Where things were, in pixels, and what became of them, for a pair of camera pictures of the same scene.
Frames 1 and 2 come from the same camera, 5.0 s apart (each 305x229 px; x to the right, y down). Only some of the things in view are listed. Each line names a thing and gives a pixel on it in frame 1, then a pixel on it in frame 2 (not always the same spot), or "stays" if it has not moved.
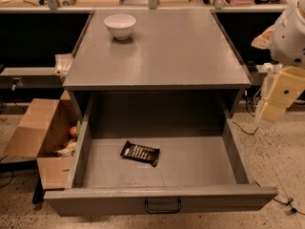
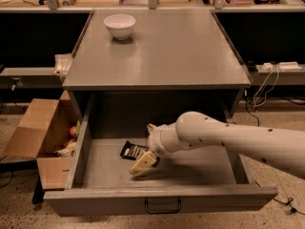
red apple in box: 72,130 stays
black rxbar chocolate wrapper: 147,155 stays
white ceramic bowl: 120,26 stays
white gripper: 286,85 → 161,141
